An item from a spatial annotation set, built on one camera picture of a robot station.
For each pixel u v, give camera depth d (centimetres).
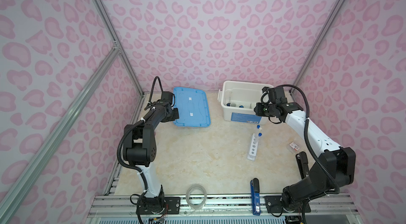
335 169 42
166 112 72
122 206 75
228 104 110
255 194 73
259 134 80
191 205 71
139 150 51
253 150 86
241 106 107
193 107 109
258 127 82
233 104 109
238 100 110
